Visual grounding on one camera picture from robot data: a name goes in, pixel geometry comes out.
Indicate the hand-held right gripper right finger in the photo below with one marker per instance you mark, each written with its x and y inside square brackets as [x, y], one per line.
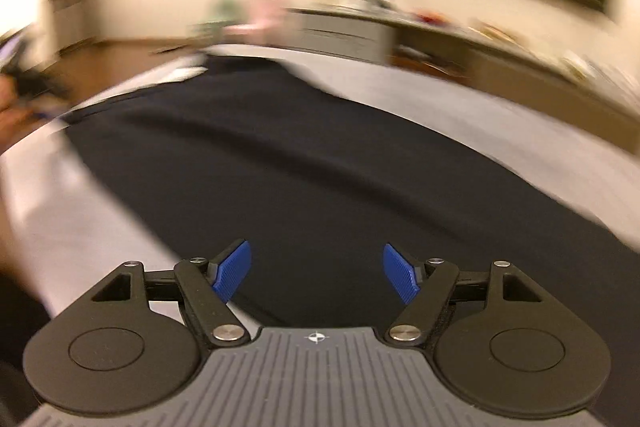
[400, 274]

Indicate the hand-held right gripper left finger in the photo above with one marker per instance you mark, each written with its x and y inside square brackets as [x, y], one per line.
[232, 272]

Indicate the black garment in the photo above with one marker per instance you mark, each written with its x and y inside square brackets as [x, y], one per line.
[310, 177]

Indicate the wooden sideboard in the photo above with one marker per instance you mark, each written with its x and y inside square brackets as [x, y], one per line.
[525, 67]

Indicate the pink object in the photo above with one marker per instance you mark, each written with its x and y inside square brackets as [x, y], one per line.
[265, 17]

